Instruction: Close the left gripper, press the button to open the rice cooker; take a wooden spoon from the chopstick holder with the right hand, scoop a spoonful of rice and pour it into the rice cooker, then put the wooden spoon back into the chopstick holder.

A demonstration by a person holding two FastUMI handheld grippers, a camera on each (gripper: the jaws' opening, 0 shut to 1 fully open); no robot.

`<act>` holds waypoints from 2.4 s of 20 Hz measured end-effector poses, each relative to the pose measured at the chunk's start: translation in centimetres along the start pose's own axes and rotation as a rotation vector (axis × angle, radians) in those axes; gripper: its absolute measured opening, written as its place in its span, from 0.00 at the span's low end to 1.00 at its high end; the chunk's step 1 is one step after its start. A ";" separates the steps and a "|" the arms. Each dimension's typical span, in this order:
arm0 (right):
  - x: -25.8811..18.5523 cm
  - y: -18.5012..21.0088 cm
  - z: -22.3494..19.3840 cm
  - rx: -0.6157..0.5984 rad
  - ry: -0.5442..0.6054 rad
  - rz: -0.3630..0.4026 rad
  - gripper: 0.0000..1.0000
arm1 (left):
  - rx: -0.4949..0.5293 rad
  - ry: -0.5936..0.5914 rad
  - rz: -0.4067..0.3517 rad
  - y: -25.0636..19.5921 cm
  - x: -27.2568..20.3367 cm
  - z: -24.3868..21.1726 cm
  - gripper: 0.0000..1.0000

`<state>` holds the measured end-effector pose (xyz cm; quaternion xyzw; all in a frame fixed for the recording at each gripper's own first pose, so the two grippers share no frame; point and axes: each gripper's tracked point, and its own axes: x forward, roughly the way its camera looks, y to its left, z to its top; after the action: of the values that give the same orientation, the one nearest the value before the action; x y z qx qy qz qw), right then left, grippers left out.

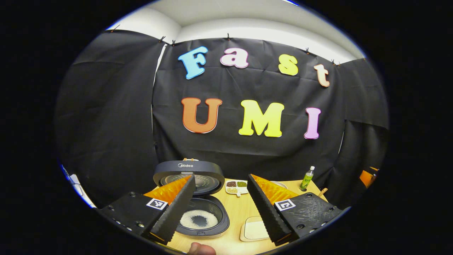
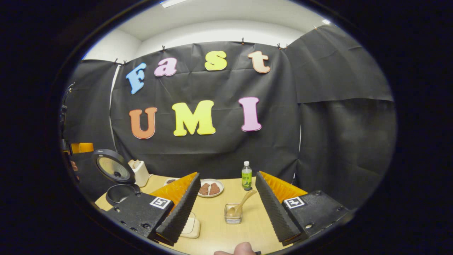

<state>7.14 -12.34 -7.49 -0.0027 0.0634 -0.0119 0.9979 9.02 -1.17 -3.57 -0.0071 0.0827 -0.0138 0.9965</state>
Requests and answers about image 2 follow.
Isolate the wooden spoon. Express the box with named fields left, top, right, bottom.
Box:
left=226, top=190, right=258, bottom=217

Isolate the white toaster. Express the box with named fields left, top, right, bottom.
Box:
left=128, top=159, right=150, bottom=187

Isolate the clear tray of rice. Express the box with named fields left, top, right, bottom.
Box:
left=180, top=212, right=201, bottom=239

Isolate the white round plate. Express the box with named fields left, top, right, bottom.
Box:
left=197, top=178, right=224, bottom=198

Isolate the clear square chopstick holder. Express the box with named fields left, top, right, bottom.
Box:
left=224, top=203, right=243, bottom=225

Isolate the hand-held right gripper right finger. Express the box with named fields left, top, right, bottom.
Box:
left=256, top=171, right=351, bottom=247

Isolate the black backdrop cloth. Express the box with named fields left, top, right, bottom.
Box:
left=60, top=25, right=396, bottom=209

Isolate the green drink bottle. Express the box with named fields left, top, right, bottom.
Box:
left=242, top=161, right=252, bottom=191

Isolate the dark grey rice cooker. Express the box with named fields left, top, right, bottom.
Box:
left=93, top=149, right=142, bottom=206

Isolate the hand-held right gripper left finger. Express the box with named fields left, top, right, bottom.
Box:
left=105, top=172, right=201, bottom=247

